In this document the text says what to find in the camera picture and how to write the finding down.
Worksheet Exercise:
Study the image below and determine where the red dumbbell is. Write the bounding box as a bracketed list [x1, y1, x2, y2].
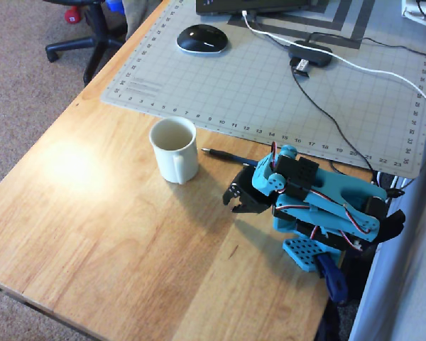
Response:
[64, 6, 80, 25]

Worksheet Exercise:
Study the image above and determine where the white ceramic mug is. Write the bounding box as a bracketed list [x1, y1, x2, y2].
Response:
[148, 116, 200, 185]

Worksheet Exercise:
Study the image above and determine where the grey gridded cutting mat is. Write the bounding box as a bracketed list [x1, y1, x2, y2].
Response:
[99, 0, 426, 180]

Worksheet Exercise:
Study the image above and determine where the white cable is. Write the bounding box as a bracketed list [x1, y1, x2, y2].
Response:
[241, 10, 426, 150]

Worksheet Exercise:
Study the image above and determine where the black usb hub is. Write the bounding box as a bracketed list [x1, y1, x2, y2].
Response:
[288, 39, 334, 68]

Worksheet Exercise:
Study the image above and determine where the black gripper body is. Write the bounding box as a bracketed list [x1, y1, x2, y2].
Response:
[239, 166, 274, 210]

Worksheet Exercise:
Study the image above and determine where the blue table clamp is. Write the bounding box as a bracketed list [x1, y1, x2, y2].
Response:
[315, 253, 349, 305]

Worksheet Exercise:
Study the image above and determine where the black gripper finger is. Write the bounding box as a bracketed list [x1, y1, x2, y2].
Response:
[232, 199, 273, 216]
[222, 181, 244, 207]

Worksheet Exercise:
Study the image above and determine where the black computer mouse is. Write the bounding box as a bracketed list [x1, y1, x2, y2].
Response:
[175, 23, 232, 55]

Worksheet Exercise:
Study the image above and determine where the black laptop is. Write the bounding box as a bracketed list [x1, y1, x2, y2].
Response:
[195, 0, 328, 16]

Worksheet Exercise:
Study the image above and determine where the black ballpoint pen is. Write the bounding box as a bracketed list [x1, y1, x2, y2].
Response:
[200, 147, 261, 168]

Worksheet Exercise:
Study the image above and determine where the black office chair base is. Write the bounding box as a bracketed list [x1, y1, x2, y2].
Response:
[44, 0, 129, 86]

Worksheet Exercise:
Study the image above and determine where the usb dongle plug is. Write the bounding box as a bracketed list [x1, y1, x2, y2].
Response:
[290, 58, 312, 78]

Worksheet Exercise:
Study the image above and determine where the grey striped pad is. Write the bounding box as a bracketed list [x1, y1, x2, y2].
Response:
[226, 0, 376, 50]

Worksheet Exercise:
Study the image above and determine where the thin black cable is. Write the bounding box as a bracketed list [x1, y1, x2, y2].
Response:
[290, 67, 378, 175]

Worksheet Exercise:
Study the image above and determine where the white box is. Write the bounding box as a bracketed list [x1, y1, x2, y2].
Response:
[400, 0, 426, 26]

